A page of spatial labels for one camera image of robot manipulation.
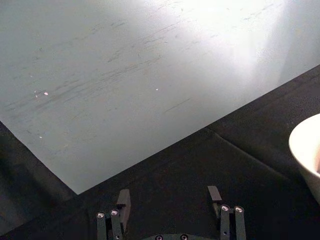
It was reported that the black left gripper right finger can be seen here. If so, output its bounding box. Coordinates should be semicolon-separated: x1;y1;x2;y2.
207;185;247;240

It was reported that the roll of white tape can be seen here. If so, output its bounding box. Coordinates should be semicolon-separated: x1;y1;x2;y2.
288;114;320;206

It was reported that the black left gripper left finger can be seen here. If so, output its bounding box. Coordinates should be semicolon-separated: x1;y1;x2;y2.
96;188;132;240

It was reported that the black table cloth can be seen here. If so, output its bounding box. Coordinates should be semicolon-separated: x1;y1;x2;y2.
0;64;320;240

